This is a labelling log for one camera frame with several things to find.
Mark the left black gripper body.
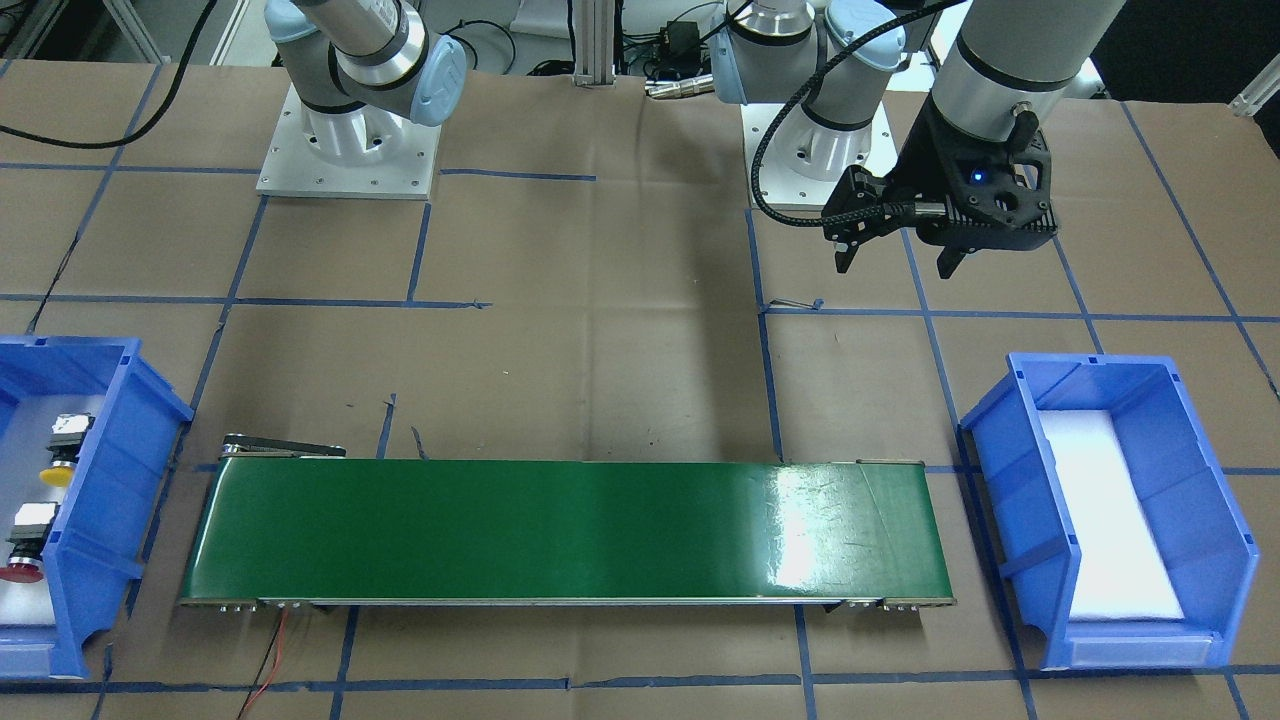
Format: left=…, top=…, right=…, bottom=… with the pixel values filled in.
left=822, top=99, right=1059, bottom=254

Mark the yellow mushroom push button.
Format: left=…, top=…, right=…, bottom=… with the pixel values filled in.
left=38, top=413, right=96, bottom=488

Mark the red mushroom push button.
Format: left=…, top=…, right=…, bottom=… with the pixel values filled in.
left=1, top=502, right=60, bottom=584

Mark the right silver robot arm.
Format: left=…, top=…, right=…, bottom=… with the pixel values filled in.
left=264, top=1, right=468, bottom=167

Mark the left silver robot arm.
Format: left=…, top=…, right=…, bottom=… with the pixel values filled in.
left=705, top=1, right=1123, bottom=279

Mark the blue plastic bin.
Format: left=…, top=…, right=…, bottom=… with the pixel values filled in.
left=1, top=334, right=193, bottom=680
left=961, top=354, right=1260, bottom=670

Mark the green conveyor belt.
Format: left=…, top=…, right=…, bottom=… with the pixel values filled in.
left=179, top=454, right=955, bottom=610

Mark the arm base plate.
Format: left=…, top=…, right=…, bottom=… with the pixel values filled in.
left=256, top=87, right=442, bottom=201
left=759, top=104, right=899, bottom=214

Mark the black braided cable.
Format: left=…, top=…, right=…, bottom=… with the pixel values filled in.
left=750, top=0, right=977, bottom=225

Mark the aluminium frame post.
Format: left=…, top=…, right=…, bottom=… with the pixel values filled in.
left=568, top=1, right=623, bottom=87

